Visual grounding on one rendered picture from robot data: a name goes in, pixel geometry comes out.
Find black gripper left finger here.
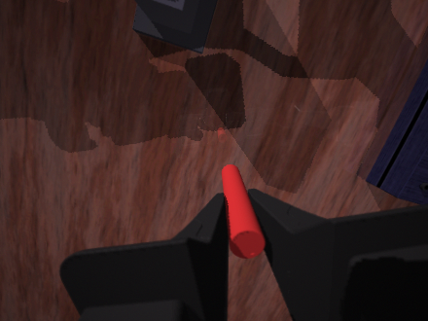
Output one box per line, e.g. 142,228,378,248
59,193,229,321

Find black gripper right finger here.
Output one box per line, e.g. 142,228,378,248
248,189,428,321

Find red peg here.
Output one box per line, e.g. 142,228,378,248
222,164,266,259

